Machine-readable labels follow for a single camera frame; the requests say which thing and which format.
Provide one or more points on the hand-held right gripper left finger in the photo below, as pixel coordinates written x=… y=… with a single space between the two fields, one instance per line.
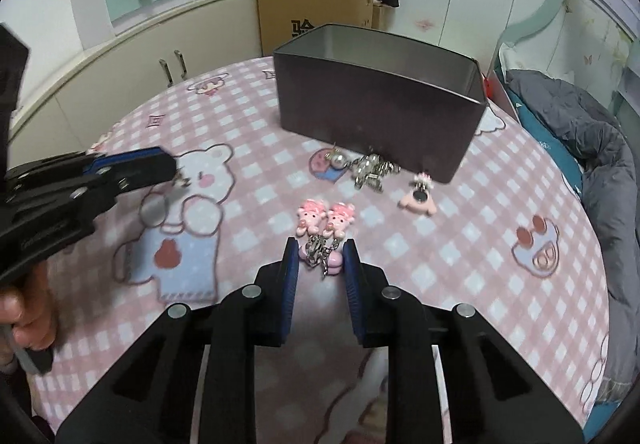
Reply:
x=289 y=284

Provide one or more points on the teal bed sheet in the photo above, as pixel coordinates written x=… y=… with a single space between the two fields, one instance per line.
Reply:
x=545 y=144

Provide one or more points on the pale green bunk bed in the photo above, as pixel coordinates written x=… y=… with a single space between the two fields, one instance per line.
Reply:
x=545 y=19

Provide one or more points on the pink figure charm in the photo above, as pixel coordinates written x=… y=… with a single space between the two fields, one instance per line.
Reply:
x=417 y=196

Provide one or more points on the small cardboard box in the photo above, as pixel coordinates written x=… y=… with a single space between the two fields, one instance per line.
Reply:
x=382 y=19

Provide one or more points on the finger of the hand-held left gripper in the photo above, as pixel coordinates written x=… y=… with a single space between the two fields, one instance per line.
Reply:
x=145 y=174
x=125 y=158

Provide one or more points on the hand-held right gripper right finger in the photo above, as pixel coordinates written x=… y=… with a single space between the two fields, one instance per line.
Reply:
x=352 y=289

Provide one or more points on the cream low cabinet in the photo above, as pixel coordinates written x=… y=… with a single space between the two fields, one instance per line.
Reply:
x=100 y=74

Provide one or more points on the large cardboard box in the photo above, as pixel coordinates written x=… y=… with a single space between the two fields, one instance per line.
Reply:
x=310 y=4

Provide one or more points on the person's left hand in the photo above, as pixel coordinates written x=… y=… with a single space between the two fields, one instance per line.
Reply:
x=30 y=319

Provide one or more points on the pink checked cartoon tablecloth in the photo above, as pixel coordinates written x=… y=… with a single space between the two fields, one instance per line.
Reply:
x=250 y=224

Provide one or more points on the dark metal tin box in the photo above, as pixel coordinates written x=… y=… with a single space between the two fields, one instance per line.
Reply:
x=380 y=124

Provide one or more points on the grey duvet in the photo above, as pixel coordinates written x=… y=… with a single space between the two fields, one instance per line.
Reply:
x=600 y=204

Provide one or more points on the pearl earring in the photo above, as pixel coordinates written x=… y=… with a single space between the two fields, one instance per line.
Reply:
x=339 y=159

